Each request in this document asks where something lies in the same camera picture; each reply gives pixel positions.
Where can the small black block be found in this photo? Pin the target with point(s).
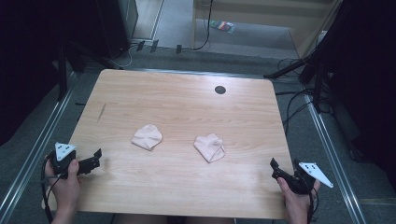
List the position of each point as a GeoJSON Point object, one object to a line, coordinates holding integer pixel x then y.
{"type": "Point", "coordinates": [140, 45]}
{"type": "Point", "coordinates": [154, 45]}
{"type": "Point", "coordinates": [178, 48]}

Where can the person's right hand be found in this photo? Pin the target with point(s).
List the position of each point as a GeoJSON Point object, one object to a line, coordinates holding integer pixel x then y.
{"type": "Point", "coordinates": [295, 203]}

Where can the metal floor rail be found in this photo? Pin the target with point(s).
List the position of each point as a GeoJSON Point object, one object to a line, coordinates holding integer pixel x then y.
{"type": "Point", "coordinates": [336, 161]}
{"type": "Point", "coordinates": [34, 155]}

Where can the person's left hand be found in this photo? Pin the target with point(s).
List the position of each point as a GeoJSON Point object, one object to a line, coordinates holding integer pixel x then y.
{"type": "Point", "coordinates": [65, 189]}

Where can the colourful packet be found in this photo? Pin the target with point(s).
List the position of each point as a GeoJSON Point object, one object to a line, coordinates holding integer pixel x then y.
{"type": "Point", "coordinates": [222, 26]}

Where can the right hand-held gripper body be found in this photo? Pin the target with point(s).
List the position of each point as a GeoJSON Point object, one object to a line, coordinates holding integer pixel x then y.
{"type": "Point", "coordinates": [306, 177]}

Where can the dark curtain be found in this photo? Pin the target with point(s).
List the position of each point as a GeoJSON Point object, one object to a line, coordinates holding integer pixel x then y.
{"type": "Point", "coordinates": [31, 62]}
{"type": "Point", "coordinates": [367, 77]}

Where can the black table grommet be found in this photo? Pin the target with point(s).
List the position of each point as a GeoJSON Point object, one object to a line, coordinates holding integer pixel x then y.
{"type": "Point", "coordinates": [220, 90]}

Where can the pink sock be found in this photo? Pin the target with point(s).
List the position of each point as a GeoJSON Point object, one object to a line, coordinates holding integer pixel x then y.
{"type": "Point", "coordinates": [210, 147]}
{"type": "Point", "coordinates": [147, 137]}

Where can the black cabinet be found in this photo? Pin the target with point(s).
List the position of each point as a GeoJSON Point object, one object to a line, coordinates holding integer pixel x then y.
{"type": "Point", "coordinates": [116, 25]}

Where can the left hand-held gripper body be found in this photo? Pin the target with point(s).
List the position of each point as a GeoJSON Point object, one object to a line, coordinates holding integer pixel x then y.
{"type": "Point", "coordinates": [63, 151]}

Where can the black tripod stand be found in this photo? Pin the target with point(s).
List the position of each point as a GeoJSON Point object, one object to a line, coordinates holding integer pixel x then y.
{"type": "Point", "coordinates": [317, 81]}

